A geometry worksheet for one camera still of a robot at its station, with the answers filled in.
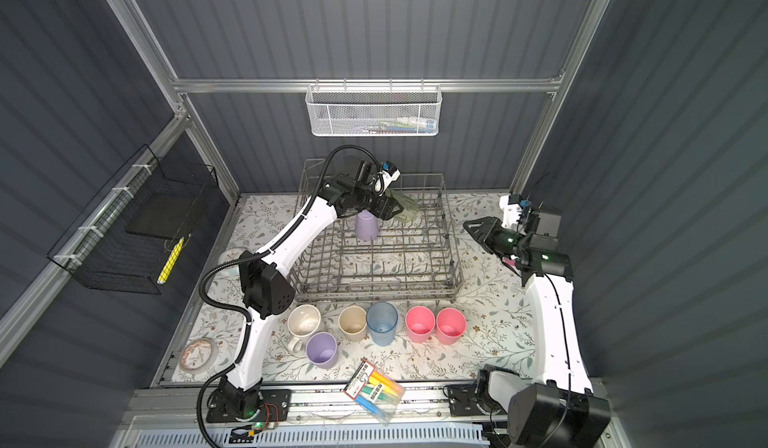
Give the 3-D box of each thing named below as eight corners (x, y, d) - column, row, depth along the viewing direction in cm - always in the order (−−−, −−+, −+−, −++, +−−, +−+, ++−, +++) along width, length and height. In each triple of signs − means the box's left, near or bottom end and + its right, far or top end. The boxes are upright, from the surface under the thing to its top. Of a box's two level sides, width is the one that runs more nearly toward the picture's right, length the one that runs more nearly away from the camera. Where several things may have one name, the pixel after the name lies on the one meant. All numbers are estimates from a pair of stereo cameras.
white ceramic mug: (295, 357, 82) (287, 348, 76) (294, 318, 89) (287, 307, 83) (326, 350, 83) (320, 340, 77) (323, 312, 90) (317, 300, 84)
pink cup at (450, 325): (435, 348, 84) (440, 335, 76) (432, 322, 89) (437, 307, 81) (466, 348, 84) (474, 335, 76) (462, 322, 89) (469, 307, 81)
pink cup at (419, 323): (406, 343, 85) (407, 330, 77) (405, 320, 89) (406, 305, 81) (433, 343, 85) (437, 330, 77) (431, 320, 89) (435, 305, 81)
